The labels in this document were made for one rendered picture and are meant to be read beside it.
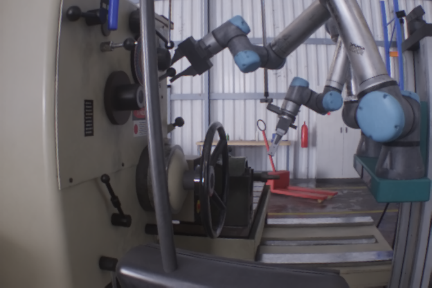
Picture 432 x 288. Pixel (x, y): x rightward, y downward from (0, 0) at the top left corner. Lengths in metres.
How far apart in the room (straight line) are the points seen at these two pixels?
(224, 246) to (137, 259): 1.14
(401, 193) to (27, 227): 0.92
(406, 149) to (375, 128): 0.17
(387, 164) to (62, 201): 0.80
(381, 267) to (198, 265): 1.55
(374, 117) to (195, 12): 8.45
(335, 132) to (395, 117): 7.18
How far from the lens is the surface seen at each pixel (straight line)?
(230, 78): 8.63
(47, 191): 0.78
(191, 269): 0.49
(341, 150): 8.04
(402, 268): 1.54
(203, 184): 0.99
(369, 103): 0.84
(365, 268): 1.94
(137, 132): 1.13
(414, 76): 1.42
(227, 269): 0.48
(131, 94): 0.94
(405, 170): 0.97
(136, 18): 1.08
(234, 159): 1.68
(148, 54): 0.46
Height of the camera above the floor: 1.50
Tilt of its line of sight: 2 degrees down
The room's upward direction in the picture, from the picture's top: straight up
